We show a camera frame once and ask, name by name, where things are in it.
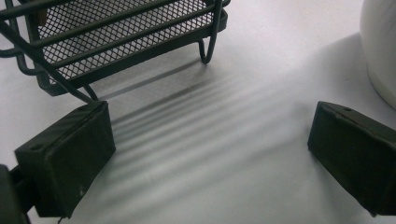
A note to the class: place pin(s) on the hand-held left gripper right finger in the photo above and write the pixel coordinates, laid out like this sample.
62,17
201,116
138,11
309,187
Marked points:
351,149

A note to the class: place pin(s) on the cream ceramic bowl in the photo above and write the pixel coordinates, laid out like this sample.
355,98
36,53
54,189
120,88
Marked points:
383,46

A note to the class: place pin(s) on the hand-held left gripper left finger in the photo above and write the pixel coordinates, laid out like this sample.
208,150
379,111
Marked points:
68,155

